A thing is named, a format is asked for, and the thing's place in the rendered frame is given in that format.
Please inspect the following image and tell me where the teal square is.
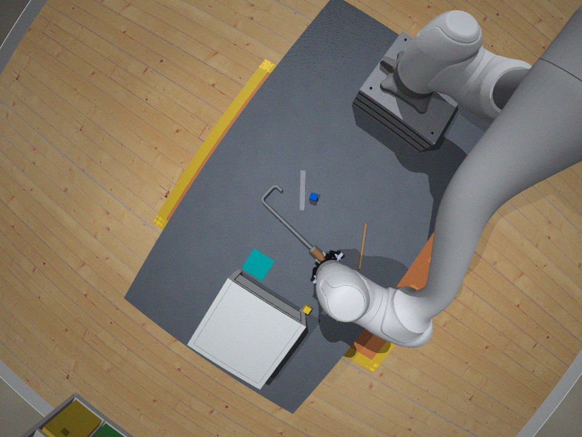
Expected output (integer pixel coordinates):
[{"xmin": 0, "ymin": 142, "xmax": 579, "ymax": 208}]
[{"xmin": 242, "ymin": 248, "xmax": 275, "ymax": 281}]

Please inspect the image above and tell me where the grey bar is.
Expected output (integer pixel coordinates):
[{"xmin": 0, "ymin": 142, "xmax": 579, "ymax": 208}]
[{"xmin": 300, "ymin": 170, "xmax": 306, "ymax": 211}]

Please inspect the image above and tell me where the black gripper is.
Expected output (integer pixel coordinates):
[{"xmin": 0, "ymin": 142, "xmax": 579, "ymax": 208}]
[{"xmin": 311, "ymin": 250, "xmax": 345, "ymax": 285}]

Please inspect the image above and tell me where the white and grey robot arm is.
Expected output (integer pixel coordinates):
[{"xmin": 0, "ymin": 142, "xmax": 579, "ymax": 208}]
[{"xmin": 316, "ymin": 5, "xmax": 582, "ymax": 348}]

